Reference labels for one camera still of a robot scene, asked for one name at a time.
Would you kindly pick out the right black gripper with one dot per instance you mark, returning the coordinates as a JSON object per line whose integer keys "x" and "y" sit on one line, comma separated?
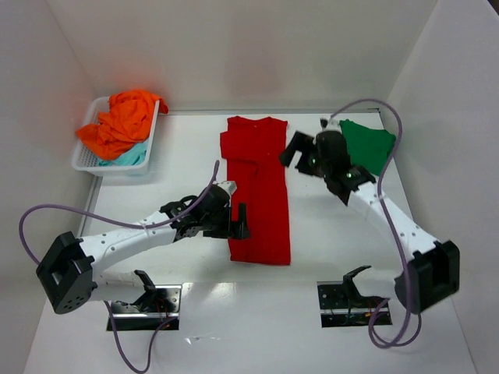
{"x": 302, "y": 157}

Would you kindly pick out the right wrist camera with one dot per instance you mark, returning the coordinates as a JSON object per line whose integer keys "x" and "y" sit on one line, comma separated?
{"x": 330, "y": 124}

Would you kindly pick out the red t shirt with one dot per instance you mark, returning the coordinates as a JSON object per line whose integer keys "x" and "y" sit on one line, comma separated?
{"x": 251, "y": 149}

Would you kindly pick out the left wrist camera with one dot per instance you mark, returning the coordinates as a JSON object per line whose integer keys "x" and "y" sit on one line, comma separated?
{"x": 228, "y": 186}

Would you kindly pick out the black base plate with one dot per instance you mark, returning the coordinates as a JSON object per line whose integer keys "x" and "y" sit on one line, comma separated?
{"x": 338, "y": 310}
{"x": 164, "y": 308}

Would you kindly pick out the orange t shirt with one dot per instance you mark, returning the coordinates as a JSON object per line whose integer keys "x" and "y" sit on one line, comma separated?
{"x": 126, "y": 123}

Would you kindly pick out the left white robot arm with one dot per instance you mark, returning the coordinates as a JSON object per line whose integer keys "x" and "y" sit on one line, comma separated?
{"x": 77, "y": 270}

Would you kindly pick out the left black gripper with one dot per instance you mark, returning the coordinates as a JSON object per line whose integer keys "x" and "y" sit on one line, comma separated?
{"x": 232, "y": 227}

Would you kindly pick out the teal t shirt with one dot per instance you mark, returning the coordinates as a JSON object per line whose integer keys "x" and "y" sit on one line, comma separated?
{"x": 135, "y": 156}

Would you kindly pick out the folded green t shirt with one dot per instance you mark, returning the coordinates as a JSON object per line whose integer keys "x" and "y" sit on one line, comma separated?
{"x": 369, "y": 148}

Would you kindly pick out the white plastic basket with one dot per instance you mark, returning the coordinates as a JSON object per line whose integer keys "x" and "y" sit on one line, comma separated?
{"x": 84, "y": 159}

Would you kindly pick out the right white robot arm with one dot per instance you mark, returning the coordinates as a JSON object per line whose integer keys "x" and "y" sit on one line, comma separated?
{"x": 430, "y": 271}

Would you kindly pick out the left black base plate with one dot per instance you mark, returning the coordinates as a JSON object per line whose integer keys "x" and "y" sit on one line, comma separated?
{"x": 164, "y": 308}

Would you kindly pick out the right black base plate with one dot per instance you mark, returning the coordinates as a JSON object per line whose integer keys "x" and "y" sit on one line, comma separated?
{"x": 338, "y": 310}

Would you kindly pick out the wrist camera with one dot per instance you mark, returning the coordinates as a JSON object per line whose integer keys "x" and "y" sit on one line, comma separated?
{"x": 228, "y": 186}
{"x": 330, "y": 124}

